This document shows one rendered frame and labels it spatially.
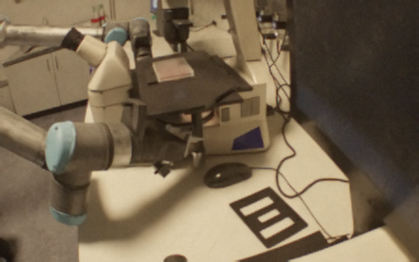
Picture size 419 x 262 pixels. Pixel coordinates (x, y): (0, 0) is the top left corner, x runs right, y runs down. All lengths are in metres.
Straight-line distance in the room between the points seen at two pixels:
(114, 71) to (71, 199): 0.31
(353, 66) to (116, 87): 0.57
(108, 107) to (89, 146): 0.23
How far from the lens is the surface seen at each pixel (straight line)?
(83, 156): 0.51
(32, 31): 1.12
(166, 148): 0.63
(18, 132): 0.66
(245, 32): 0.80
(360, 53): 0.22
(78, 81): 2.95
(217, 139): 0.79
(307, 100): 0.30
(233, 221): 0.64
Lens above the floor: 1.23
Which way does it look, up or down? 32 degrees down
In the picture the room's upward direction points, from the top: 3 degrees counter-clockwise
